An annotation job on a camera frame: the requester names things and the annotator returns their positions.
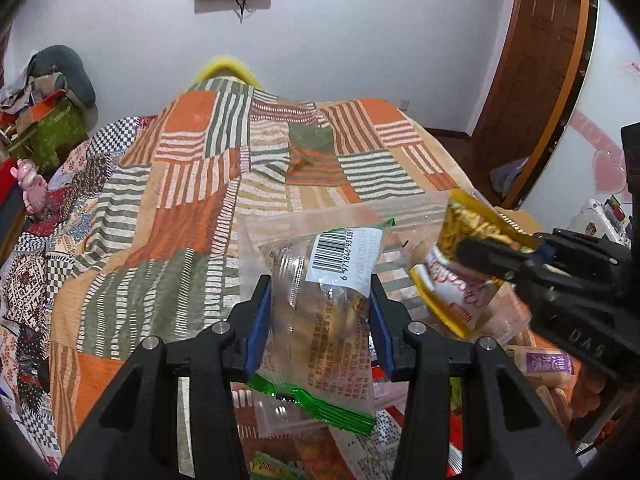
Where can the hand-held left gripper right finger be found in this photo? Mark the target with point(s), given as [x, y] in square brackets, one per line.
[378, 332]

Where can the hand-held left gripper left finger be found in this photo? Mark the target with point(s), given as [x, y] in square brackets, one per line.
[257, 332]

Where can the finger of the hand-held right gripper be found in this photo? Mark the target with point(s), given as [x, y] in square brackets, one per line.
[575, 250]
[495, 260]

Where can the yellow snack packet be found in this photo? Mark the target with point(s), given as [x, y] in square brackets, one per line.
[445, 272]

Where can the clear green-edged snack packet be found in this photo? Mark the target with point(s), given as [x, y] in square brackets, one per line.
[325, 320]

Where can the clear plastic bag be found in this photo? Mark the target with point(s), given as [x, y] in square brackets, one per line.
[280, 222]

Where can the white patterned box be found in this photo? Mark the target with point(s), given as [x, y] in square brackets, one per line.
[595, 217]

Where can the purple-labelled snack packet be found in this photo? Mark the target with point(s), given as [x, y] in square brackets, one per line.
[545, 362]

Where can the orange snack packet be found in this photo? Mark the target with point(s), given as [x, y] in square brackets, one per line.
[585, 392]

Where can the purple cloth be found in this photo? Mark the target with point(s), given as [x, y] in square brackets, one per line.
[507, 175]

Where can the white dotted snack packet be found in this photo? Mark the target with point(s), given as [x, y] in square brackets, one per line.
[365, 442]

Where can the green snack packet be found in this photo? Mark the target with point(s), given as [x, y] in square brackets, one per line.
[272, 467]

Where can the striped patchwork blanket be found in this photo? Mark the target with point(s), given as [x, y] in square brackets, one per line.
[190, 210]

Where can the white wardrobe with pink hearts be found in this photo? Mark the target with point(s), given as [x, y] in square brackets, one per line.
[600, 110]

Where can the brown wooden door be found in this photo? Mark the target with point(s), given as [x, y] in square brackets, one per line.
[535, 60]

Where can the checkered patterned bedsheet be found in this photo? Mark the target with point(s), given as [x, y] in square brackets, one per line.
[30, 270]

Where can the yellow plush pillow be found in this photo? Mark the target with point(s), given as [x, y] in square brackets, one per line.
[227, 71]

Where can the pink plush toy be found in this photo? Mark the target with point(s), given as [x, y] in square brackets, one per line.
[31, 182]

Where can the grey cushion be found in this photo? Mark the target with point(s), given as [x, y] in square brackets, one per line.
[67, 72]

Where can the pile of clothes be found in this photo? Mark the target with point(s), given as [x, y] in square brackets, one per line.
[22, 97]

